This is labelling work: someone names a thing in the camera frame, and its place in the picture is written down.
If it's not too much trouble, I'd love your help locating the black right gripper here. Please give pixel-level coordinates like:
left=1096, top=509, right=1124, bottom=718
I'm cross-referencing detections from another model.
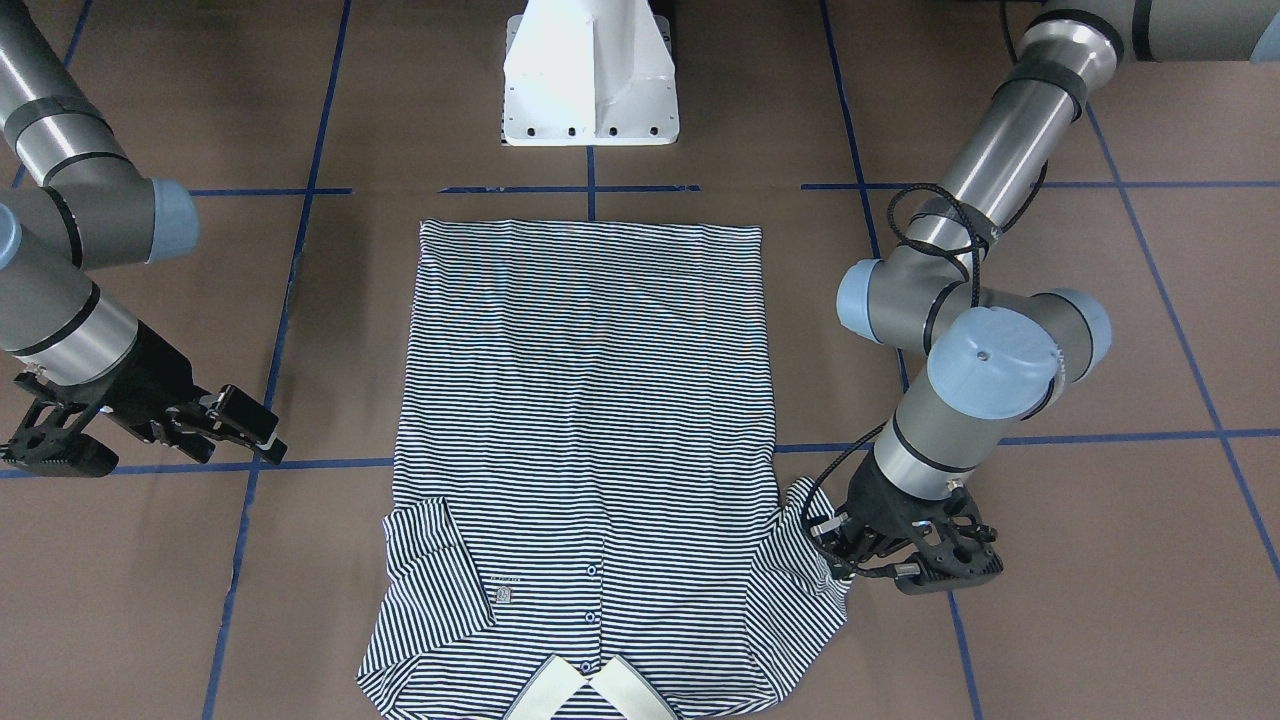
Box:
left=102, top=323, right=288, bottom=466

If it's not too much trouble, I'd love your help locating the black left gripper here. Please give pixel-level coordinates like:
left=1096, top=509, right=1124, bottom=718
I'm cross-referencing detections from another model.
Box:
left=808, top=455, right=961, bottom=582

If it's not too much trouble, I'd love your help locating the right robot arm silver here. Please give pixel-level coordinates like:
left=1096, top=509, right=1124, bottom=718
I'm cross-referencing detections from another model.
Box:
left=1, top=1, right=287, bottom=478

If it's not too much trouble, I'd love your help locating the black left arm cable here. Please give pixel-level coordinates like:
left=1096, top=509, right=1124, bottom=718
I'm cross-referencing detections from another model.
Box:
left=886, top=183, right=1001, bottom=311

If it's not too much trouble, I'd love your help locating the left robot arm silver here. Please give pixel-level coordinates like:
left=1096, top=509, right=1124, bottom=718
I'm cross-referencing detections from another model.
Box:
left=800, top=1, right=1277, bottom=594

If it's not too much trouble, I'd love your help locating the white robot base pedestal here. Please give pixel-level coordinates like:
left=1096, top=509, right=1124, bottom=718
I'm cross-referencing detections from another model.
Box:
left=500, top=1, right=681, bottom=147

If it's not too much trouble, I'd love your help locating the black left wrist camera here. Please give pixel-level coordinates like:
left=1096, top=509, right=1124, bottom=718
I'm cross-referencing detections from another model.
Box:
left=893, top=488, right=1005, bottom=594

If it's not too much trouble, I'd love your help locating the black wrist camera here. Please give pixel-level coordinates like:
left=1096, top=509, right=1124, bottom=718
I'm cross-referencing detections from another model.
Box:
left=893, top=488, right=1005, bottom=594
left=3, top=369, right=119, bottom=478

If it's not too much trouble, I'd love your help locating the striped polo shirt white collar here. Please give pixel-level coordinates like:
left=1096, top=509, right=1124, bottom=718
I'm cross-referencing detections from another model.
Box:
left=356, top=219, right=849, bottom=719

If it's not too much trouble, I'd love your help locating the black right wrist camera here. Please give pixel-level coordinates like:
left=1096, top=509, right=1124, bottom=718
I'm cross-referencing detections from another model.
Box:
left=3, top=369, right=119, bottom=478

